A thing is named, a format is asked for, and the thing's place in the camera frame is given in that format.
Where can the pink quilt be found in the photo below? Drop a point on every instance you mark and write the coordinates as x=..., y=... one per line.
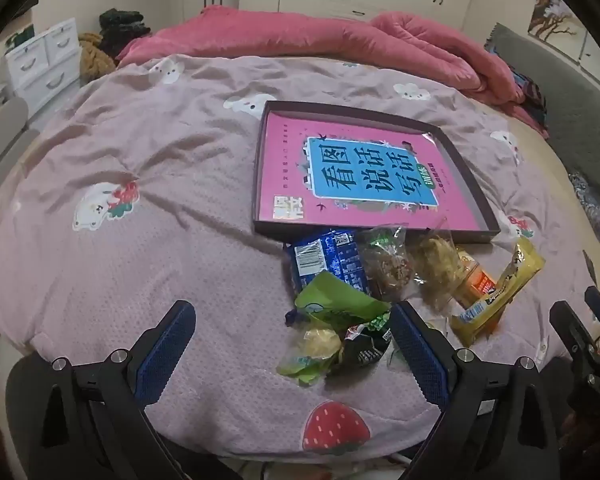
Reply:
x=280, y=35

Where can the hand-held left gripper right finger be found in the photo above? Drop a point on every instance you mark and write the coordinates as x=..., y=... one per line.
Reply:
x=420, y=355

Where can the clear nut cake packet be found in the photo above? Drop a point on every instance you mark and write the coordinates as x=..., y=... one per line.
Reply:
x=390, y=265

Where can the blue patterned cloth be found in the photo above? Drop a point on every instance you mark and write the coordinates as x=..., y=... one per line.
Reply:
x=590, y=205

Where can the dark striped cloth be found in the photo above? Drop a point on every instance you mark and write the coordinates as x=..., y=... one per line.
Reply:
x=530, y=95

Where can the clear brown pastry packet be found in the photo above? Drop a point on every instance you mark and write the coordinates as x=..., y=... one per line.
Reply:
x=440, y=260

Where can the dark shallow box tray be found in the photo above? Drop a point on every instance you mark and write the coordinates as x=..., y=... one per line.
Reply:
x=330, y=110

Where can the pink book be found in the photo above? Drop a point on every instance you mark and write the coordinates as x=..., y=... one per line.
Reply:
x=290, y=170

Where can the yellow snack packet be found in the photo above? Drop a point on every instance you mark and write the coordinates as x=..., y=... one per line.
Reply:
x=510, y=280

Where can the dark green box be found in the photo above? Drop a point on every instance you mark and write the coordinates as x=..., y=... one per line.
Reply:
x=17, y=40

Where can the dark clothes pile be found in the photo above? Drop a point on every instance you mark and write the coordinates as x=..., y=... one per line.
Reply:
x=122, y=25

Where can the black snack packet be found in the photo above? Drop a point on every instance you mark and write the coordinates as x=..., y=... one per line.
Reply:
x=365, y=350

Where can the blue snack packet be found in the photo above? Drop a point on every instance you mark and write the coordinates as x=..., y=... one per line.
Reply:
x=320, y=255

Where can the grey padded headboard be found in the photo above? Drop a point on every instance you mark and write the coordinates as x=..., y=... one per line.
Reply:
x=570, y=110

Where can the brown knitted cloth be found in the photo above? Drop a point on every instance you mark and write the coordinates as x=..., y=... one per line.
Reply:
x=92, y=57

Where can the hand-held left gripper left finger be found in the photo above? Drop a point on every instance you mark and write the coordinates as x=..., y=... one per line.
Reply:
x=170, y=350

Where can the green snack packet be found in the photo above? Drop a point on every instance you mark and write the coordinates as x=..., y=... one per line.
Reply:
x=330, y=300

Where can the white drawer unit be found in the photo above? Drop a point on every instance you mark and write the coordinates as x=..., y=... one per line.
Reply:
x=45, y=60

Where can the orange snack packet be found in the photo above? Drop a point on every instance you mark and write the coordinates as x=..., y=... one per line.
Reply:
x=477, y=282

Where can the wall poster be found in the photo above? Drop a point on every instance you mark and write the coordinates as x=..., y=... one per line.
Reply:
x=555, y=15

